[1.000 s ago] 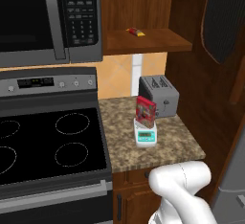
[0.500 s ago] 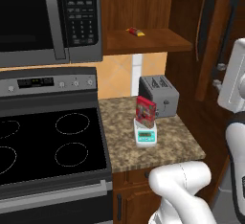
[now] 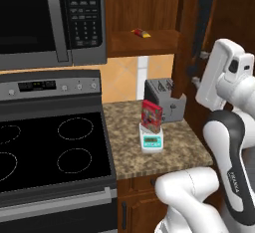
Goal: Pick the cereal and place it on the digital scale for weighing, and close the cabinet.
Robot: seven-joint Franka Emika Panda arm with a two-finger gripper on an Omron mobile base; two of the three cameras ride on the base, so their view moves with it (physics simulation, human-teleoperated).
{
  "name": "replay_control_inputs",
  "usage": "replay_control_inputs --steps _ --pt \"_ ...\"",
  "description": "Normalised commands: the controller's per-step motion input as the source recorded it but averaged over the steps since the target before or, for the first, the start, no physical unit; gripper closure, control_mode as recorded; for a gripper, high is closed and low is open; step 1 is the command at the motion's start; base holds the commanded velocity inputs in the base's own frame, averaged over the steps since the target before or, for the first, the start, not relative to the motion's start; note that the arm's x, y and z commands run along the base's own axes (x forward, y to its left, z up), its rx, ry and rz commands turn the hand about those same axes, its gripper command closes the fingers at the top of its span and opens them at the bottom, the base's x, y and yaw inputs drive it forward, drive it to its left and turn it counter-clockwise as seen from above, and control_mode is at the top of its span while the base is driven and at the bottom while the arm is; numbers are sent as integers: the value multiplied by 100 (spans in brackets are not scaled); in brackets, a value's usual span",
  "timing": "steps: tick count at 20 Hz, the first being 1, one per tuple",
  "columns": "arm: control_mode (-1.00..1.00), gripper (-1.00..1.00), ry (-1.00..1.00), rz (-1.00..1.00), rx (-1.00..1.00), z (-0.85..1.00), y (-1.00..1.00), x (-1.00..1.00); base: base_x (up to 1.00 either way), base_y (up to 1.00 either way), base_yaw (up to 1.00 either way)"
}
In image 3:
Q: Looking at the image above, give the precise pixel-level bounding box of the black base cabinet handle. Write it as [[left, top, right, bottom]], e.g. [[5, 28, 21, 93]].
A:
[[121, 200, 128, 232]]

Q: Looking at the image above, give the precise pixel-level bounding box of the silver microwave door handle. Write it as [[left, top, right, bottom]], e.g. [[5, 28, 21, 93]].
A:
[[44, 0, 73, 63]]

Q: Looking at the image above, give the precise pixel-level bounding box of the wooden wall cabinet door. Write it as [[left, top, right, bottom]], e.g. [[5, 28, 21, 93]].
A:
[[190, 0, 255, 138]]

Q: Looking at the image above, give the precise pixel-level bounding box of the wooden wall cabinet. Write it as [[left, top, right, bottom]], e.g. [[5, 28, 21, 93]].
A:
[[103, 0, 200, 100]]

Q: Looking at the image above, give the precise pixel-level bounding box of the yellow and red packet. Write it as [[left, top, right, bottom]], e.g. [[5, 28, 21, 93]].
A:
[[130, 27, 152, 40]]

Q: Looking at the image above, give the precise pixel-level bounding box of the wooden drawer front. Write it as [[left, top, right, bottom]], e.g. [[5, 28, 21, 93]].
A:
[[117, 173, 167, 195]]

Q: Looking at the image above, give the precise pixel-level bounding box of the silver toaster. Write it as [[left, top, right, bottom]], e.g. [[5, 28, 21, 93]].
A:
[[143, 77, 187, 123]]

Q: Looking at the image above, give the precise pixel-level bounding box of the wooden base cabinet door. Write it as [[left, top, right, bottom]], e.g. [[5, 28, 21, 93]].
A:
[[118, 191, 171, 233]]

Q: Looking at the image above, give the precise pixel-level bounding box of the red cereal box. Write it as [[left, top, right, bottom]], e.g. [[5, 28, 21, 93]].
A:
[[139, 99, 164, 135]]

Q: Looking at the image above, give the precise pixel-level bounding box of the silver oven door handle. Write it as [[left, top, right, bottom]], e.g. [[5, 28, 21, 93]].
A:
[[0, 186, 113, 224]]

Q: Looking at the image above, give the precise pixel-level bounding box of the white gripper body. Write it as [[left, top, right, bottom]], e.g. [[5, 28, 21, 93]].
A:
[[194, 38, 247, 113]]

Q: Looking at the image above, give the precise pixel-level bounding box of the white digital scale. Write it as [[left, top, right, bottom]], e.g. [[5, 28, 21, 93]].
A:
[[137, 122, 165, 154]]

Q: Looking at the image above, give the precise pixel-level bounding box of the black and silver stove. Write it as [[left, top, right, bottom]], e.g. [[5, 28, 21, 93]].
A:
[[0, 70, 120, 233]]

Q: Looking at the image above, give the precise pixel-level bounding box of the black and silver microwave oven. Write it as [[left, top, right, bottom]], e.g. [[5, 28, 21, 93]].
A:
[[0, 0, 109, 72]]

